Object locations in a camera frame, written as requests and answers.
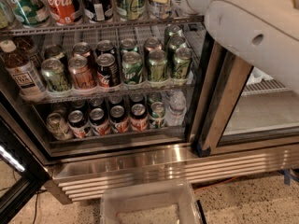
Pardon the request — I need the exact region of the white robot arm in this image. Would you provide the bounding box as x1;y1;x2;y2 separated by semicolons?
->
152;0;299;93

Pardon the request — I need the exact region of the green can front middle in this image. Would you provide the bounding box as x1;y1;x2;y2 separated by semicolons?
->
148;49;167;82

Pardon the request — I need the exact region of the green can front right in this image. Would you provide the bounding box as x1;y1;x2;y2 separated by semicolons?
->
171;48;192;79

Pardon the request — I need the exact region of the green 7up can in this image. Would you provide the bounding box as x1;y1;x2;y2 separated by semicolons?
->
121;51;143;85

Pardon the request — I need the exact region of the black coke can front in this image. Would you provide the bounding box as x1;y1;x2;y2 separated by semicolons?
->
96;53;121;88

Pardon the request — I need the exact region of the stainless steel display fridge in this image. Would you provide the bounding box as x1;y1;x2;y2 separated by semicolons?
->
0;0;299;203

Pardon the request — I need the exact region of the pink can front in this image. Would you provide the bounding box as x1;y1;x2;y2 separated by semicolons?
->
68;56;96;90

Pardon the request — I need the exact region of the bottom shelf green can right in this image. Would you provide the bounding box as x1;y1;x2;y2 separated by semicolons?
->
149;102;165;129

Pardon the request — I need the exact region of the shelf green can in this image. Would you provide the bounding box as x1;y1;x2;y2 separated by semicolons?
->
149;102;165;129
46;112;73;141

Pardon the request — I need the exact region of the shelf coke can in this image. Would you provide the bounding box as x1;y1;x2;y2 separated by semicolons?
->
89;108;111;136
110;105;129;133

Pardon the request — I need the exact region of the pale green can front left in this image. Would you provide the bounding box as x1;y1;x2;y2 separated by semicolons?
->
41;58;71;92

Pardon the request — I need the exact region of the bottom shelf black red can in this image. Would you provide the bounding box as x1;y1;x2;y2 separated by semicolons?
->
67;110;92;138

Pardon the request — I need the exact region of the bottom shelf green can left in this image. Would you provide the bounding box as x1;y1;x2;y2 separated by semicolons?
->
46;112;73;141

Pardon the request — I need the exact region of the open black fridge door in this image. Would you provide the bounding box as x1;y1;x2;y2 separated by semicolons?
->
0;119;50;224

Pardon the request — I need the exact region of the grey label bottle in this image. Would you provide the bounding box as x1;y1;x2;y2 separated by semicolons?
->
147;0;172;20

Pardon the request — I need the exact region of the yellow green label bottle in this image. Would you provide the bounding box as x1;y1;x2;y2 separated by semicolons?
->
115;0;146;21

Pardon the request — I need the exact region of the black label bottle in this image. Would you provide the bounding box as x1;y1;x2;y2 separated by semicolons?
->
82;0;113;22

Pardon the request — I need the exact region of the red cola bottle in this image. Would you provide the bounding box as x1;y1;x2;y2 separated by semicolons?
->
46;0;82;26

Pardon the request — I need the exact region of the clear water bottle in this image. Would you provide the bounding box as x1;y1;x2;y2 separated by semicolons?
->
165;91;187;126

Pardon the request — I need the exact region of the brown iced tea bottle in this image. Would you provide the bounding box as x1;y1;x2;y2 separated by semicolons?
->
0;40;46;100

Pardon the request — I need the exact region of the clear plastic bin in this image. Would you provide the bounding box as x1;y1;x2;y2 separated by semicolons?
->
100;178;204;224

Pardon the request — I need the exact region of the blue tape on floor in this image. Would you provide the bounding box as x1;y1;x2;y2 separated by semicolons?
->
279;169;299;186

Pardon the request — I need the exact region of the white wire shelf right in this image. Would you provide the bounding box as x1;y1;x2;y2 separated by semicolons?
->
242;67;289;96

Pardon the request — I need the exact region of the orange cable on floor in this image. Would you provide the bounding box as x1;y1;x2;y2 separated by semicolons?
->
192;175;241;192

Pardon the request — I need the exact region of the black cable on floor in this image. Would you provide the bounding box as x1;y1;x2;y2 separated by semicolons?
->
32;189;48;224

